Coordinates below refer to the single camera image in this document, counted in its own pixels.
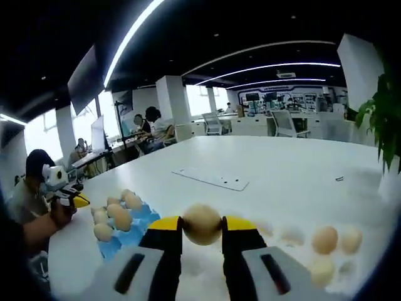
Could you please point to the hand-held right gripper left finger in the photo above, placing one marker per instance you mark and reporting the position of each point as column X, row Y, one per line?
column 163, row 251

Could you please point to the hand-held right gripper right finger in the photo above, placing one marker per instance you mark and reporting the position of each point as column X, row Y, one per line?
column 241, row 251

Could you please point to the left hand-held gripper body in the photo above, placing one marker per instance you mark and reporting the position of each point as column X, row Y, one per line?
column 50, row 175

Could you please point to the blue egg tray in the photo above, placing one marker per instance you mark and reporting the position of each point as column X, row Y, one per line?
column 130, row 239

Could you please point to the group of beige eggs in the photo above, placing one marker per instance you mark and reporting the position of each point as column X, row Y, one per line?
column 119, row 218
column 324, row 239

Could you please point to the single beige egg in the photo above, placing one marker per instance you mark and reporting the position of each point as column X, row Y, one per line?
column 202, row 224

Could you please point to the white foam egg holder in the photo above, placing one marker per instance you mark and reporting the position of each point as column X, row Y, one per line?
column 282, row 266

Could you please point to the person's left hand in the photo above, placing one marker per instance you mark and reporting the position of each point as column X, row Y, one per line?
column 62, row 215

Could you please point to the long office desk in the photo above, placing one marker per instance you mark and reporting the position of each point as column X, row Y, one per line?
column 89, row 160

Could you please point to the white monitor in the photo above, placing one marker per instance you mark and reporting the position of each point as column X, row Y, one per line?
column 97, row 133

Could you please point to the short ceiling light strip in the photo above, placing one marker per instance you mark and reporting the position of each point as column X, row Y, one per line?
column 11, row 119

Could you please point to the person's black shirt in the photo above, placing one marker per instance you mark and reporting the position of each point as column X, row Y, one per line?
column 15, row 254

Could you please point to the white table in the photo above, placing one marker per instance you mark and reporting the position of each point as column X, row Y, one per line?
column 282, row 163

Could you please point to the hanging dark display screen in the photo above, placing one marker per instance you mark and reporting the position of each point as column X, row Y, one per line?
column 83, row 81

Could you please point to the black monitor on pole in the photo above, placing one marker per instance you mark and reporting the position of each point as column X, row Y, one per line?
column 123, row 101

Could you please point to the white office desk row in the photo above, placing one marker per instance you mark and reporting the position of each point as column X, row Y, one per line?
column 250, row 123

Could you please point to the white office chair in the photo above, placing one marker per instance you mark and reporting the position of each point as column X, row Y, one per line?
column 285, row 123
column 214, row 123

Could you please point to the brown cardboard box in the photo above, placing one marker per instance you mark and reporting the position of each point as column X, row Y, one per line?
column 240, row 111

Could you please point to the long ceiling light strip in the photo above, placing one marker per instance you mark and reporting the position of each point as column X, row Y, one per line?
column 128, row 36

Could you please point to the curved ceiling light strip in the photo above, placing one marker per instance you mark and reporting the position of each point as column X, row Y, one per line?
column 297, row 80
column 282, row 65

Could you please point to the ceiling air vent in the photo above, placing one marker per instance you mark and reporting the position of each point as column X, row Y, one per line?
column 285, row 75

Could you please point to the potted green plant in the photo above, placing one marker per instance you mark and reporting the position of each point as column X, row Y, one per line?
column 385, row 125

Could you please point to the blue wall display board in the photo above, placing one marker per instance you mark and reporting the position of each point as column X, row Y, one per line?
column 308, row 98

